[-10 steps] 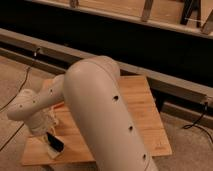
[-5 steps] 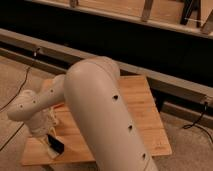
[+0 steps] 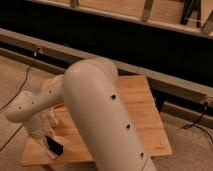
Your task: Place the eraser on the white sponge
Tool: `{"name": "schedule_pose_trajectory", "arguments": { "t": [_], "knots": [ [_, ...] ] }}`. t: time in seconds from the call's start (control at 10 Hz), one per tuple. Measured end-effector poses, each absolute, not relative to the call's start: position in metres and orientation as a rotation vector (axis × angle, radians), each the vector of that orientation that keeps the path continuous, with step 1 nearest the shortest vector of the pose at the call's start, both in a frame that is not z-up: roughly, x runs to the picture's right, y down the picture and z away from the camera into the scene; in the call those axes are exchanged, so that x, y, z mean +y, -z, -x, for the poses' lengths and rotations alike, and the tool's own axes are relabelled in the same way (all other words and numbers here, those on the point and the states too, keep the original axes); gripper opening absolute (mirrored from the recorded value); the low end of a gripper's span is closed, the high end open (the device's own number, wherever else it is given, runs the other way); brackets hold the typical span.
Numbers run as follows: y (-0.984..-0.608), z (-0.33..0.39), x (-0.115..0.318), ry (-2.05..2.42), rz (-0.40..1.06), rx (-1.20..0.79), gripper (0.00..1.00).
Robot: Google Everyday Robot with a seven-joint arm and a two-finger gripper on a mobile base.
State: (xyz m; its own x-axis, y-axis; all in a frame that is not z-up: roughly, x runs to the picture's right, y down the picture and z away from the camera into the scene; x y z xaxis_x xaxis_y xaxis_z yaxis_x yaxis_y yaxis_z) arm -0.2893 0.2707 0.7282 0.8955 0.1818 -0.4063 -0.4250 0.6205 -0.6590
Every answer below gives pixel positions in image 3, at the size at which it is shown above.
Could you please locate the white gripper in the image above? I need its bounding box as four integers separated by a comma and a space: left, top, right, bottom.
25, 112, 57, 139

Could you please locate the black eraser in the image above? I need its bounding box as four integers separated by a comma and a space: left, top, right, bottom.
46, 137, 64, 156

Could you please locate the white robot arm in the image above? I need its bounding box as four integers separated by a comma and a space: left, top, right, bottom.
5, 58, 157, 171

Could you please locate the white sponge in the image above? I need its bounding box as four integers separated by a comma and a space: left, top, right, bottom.
47, 150, 59, 159

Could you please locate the black floor cable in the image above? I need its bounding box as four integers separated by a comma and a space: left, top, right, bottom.
0, 47, 42, 152

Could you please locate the black cable right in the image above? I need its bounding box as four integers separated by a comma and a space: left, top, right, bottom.
181, 99, 213, 146

